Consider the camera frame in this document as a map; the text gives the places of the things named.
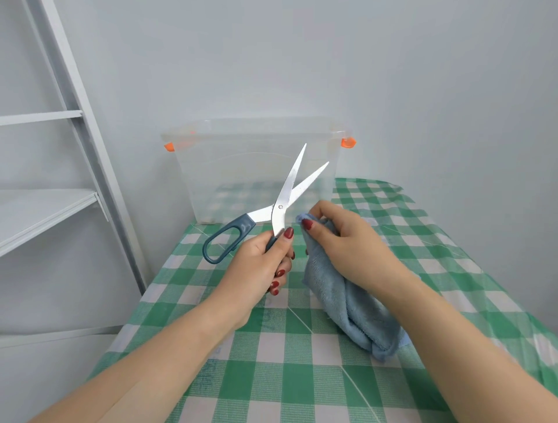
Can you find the person's right hand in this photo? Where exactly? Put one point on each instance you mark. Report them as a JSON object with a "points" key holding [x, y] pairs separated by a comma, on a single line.
{"points": [[362, 252]]}

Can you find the person's left hand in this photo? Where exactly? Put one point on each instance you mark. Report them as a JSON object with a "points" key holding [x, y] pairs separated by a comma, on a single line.
{"points": [[248, 279]]}

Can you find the blue microfibre cloth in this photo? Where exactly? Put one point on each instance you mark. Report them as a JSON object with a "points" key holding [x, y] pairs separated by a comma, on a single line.
{"points": [[348, 309]]}

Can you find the person's right forearm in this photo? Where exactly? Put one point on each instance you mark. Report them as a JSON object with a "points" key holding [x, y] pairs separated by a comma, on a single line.
{"points": [[471, 366]]}

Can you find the person's left forearm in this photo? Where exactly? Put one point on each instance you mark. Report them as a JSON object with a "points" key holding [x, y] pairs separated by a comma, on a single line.
{"points": [[144, 375]]}

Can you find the clear plastic storage box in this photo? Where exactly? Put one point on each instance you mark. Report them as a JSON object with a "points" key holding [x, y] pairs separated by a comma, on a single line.
{"points": [[226, 174]]}

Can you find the green white checkered tablecloth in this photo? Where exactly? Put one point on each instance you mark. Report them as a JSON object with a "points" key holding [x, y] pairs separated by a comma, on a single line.
{"points": [[296, 375]]}

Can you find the white metal shelf rack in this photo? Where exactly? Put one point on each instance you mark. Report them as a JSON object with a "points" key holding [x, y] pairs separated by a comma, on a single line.
{"points": [[43, 213]]}

